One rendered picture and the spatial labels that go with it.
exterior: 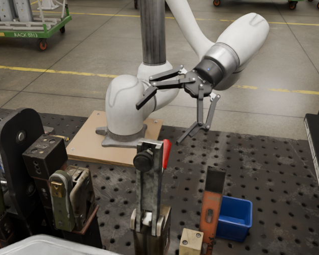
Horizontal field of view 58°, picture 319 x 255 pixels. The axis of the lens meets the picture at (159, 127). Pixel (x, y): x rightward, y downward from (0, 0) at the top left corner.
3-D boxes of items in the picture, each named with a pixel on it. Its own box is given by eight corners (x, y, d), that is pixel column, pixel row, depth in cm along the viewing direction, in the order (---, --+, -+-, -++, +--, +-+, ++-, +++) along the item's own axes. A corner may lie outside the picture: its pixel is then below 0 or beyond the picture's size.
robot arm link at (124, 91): (98, 125, 123) (94, 78, 111) (128, 110, 135) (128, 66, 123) (124, 140, 115) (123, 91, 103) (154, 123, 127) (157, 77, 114)
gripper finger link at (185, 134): (193, 125, 73) (196, 126, 72) (175, 144, 71) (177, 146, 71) (195, 121, 70) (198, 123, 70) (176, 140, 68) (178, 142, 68)
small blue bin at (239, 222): (209, 237, 87) (212, 219, 82) (213, 212, 95) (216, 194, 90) (246, 246, 85) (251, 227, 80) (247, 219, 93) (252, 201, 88)
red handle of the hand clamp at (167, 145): (133, 222, 48) (155, 136, 54) (136, 223, 50) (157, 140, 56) (157, 228, 48) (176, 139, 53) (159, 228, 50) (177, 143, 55)
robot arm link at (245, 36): (247, 58, 72) (232, 82, 84) (283, 21, 76) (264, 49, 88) (214, 32, 74) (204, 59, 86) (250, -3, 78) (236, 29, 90)
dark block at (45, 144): (63, 270, 79) (21, 153, 55) (75, 248, 85) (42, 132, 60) (79, 275, 78) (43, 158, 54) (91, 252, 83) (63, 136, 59)
